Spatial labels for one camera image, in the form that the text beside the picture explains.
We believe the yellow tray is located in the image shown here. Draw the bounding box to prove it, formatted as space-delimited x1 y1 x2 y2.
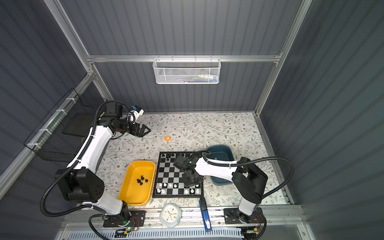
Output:
119 160 155 206

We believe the black and white chessboard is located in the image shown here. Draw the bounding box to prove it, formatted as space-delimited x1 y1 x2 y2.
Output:
152 152 204 199

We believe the black wire basket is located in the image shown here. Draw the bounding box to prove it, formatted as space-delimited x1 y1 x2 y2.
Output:
24 89 106 163

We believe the pale green clock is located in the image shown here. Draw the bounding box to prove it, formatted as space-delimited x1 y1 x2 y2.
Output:
159 203 182 228

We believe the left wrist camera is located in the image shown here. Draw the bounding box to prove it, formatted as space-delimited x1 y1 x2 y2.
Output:
128 105 144 124

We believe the teal tray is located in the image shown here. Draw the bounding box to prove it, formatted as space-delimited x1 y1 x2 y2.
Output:
207 145 235 186

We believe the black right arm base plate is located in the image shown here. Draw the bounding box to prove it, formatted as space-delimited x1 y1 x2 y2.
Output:
224 208 266 225

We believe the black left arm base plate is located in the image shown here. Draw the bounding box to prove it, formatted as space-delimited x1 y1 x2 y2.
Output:
103 211 146 228

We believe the blue stapler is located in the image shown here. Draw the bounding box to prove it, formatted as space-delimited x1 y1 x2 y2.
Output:
199 197 212 232

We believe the black corrugated left cable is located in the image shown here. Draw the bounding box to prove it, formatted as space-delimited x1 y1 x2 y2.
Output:
39 101 127 218

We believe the white wire basket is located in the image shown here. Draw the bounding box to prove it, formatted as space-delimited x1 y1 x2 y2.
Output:
153 59 222 85

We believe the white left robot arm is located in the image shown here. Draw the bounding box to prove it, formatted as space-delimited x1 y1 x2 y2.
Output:
56 101 151 216

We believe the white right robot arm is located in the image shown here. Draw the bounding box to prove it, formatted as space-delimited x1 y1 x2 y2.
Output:
174 152 268 218

